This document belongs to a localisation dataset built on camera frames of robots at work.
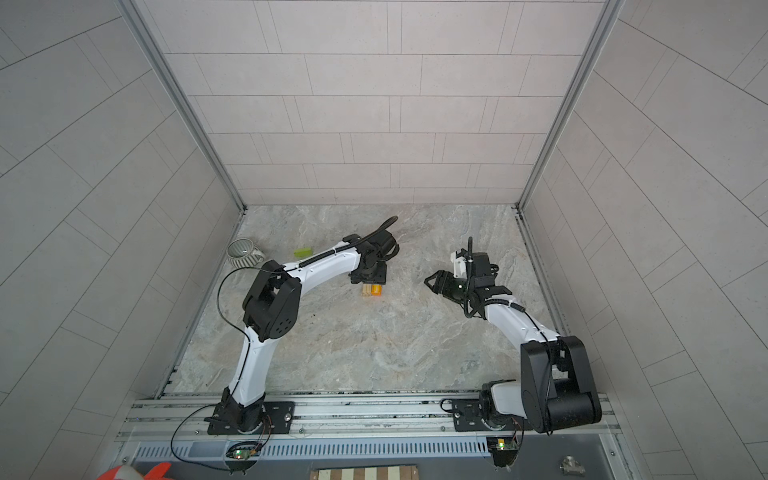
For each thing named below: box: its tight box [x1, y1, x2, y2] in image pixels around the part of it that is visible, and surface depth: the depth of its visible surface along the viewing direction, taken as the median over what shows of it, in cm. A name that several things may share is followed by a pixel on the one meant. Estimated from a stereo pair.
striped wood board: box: [310, 465, 419, 480], surface depth 64 cm
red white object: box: [96, 463, 172, 480], surface depth 61 cm
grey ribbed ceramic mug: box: [226, 238, 266, 269], surface depth 98 cm
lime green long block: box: [293, 247, 313, 259], surface depth 103 cm
